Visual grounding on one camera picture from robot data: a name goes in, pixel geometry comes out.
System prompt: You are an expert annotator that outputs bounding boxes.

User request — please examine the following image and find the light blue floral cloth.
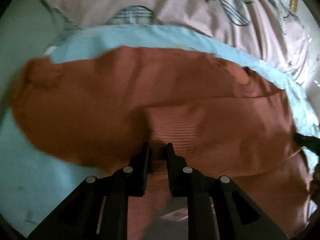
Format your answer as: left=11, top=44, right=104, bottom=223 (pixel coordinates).
left=1, top=25, right=319, bottom=236

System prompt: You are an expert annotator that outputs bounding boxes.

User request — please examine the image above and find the rust red knit garment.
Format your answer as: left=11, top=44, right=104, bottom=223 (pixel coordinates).
left=9, top=47, right=311, bottom=239

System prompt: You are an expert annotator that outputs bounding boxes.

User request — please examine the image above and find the pink quilt with plaid hearts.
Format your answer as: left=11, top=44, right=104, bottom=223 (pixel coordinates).
left=48, top=0, right=309, bottom=83

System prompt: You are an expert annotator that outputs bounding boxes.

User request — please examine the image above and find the sage green pillow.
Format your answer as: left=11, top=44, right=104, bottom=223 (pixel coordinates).
left=0, top=0, right=75, bottom=91

